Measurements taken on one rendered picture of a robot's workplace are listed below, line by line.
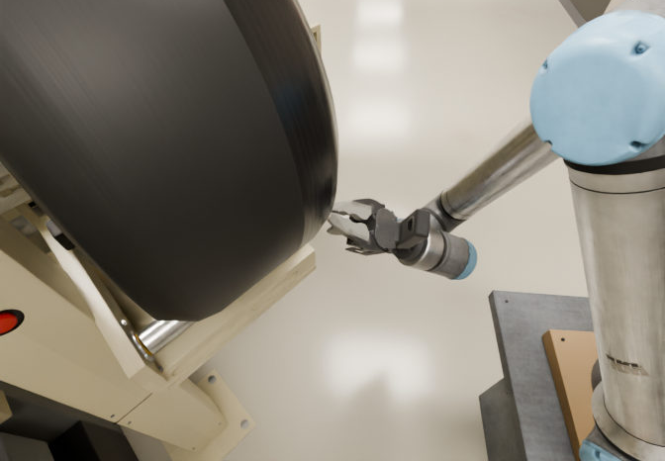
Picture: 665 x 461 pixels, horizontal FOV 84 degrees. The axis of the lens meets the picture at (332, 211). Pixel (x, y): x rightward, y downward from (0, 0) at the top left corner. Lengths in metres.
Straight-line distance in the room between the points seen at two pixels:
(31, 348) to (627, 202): 0.75
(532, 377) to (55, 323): 0.95
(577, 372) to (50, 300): 1.01
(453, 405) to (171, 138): 1.44
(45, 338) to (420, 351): 1.28
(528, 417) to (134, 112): 0.94
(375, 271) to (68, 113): 1.54
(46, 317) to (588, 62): 0.69
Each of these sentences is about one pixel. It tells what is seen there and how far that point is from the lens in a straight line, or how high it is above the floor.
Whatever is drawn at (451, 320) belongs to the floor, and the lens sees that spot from 1.70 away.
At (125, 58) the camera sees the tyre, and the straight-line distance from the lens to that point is 0.32.
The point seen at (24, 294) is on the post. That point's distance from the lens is 0.61.
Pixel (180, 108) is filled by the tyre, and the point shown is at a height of 1.33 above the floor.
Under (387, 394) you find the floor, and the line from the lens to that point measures 1.55.
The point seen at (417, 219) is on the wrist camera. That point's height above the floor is 1.05.
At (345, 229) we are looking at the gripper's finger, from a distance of 0.59.
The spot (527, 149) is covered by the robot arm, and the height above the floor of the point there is 1.11.
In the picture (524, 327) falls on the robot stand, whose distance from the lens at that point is 1.09.
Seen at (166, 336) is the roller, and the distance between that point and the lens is 0.69.
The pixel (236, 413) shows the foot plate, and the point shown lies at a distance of 1.56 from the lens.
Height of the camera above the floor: 1.51
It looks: 51 degrees down
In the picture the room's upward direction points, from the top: straight up
